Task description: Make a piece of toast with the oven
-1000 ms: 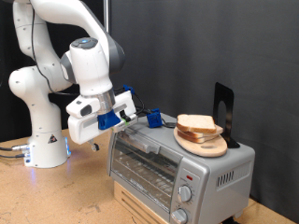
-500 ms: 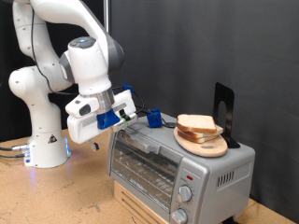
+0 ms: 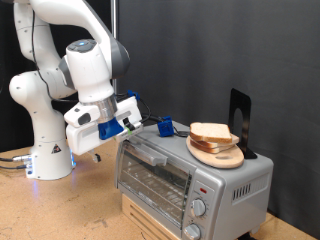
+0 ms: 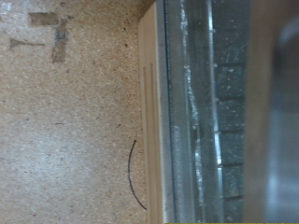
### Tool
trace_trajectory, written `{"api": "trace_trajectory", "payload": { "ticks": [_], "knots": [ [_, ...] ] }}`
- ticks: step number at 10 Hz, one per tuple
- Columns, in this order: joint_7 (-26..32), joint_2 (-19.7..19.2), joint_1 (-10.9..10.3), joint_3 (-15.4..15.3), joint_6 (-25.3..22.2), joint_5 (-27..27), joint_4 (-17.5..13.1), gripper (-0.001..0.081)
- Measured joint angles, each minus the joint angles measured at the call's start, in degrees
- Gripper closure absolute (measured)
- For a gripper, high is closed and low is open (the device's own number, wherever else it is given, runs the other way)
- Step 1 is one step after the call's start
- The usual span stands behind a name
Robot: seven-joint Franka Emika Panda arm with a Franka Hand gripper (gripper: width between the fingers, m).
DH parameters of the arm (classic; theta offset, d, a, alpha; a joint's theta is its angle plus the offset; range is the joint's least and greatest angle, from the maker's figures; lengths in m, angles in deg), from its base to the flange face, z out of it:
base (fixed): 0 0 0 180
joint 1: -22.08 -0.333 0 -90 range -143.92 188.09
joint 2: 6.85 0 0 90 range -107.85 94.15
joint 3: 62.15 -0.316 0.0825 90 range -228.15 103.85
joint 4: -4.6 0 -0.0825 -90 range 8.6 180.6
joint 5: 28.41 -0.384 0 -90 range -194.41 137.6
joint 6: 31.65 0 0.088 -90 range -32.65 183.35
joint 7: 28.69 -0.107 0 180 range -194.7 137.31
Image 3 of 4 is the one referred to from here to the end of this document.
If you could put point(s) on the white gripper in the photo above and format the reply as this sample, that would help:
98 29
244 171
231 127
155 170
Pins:
81 140

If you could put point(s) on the metal spatula with blue block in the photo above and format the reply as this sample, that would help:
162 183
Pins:
165 127

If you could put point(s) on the white bread slice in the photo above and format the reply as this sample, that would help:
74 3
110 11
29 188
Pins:
211 131

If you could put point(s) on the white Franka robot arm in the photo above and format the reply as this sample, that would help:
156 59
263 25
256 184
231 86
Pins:
43 133

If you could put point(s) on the red oven indicator light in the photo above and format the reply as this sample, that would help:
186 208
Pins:
203 190

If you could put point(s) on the silver toaster oven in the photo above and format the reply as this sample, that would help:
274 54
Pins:
213 186

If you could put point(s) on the silver knob at oven bottom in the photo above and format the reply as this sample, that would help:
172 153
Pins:
192 232

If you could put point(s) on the black fabric backdrop curtain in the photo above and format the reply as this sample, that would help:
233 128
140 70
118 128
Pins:
10 116

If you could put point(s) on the silver knob below red light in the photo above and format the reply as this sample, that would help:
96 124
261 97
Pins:
198 207

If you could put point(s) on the oval wooden cutting board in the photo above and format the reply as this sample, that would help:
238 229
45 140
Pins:
216 160

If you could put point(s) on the vertical metal pole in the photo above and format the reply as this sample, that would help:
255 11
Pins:
114 16

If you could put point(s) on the black metal bookend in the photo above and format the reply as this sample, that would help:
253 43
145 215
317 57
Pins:
246 110

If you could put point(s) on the grey fabric backdrop curtain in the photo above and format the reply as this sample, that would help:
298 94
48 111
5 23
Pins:
233 50

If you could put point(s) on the silver wrist camera blue mount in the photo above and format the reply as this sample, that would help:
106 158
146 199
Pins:
108 130

